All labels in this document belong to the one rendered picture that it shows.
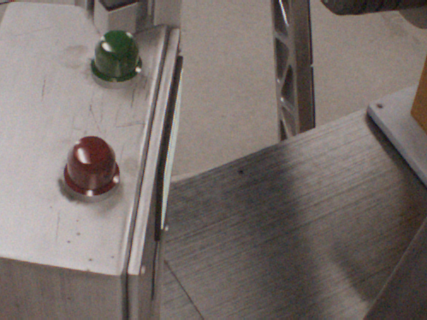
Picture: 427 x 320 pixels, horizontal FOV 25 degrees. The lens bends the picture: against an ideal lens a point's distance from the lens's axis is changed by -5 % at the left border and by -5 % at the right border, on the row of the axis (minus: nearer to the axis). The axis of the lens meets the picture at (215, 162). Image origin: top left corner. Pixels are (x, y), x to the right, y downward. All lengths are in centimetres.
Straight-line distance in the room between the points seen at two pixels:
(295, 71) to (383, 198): 47
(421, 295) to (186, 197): 77
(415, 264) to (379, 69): 217
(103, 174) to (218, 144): 199
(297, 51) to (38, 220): 130
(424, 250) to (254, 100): 203
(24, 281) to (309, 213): 86
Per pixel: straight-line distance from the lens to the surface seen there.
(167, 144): 50
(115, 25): 52
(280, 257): 123
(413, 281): 53
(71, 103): 49
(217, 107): 251
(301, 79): 174
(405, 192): 133
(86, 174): 44
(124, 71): 49
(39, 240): 44
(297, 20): 170
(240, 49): 266
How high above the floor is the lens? 184
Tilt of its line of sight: 50 degrees down
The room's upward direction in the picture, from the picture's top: 7 degrees clockwise
